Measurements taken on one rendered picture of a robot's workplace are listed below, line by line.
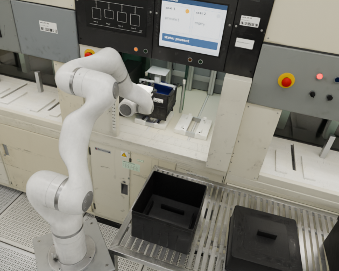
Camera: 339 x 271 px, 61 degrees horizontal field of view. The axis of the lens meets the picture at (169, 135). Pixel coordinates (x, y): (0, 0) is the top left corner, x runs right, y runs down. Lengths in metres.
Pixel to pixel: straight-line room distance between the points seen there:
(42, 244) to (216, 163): 0.91
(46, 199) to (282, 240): 0.97
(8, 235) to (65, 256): 1.26
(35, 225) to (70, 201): 1.50
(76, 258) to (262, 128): 1.02
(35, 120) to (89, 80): 1.11
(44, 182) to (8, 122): 1.22
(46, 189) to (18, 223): 1.52
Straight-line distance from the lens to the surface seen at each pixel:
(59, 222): 1.14
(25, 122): 2.12
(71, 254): 1.27
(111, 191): 2.07
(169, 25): 1.36
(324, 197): 1.75
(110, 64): 1.09
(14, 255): 2.38
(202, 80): 2.37
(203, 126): 1.87
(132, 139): 1.73
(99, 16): 1.49
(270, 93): 1.38
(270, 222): 1.44
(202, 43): 1.34
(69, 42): 1.61
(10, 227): 2.54
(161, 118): 1.79
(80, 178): 1.00
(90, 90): 0.98
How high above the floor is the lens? 1.89
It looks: 35 degrees down
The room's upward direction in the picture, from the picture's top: 6 degrees clockwise
